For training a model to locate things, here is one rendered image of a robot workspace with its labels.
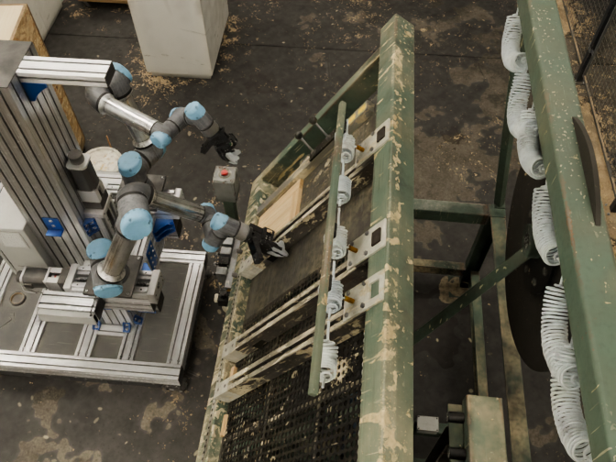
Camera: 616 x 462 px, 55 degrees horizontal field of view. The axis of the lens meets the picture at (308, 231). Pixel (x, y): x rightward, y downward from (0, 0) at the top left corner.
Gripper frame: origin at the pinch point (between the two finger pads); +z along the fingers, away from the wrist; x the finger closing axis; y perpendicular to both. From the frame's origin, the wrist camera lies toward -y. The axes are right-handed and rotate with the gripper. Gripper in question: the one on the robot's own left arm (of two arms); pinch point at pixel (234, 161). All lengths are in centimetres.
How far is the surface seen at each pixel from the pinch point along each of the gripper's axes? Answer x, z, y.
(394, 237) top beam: -74, -19, 87
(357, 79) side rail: 29, -1, 60
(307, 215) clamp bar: -33, 10, 37
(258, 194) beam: 17.5, 42.3, -16.8
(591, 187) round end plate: -74, -23, 142
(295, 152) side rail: 28.1, 30.4, 11.4
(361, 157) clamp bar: -33, -14, 72
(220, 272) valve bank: -24, 48, -36
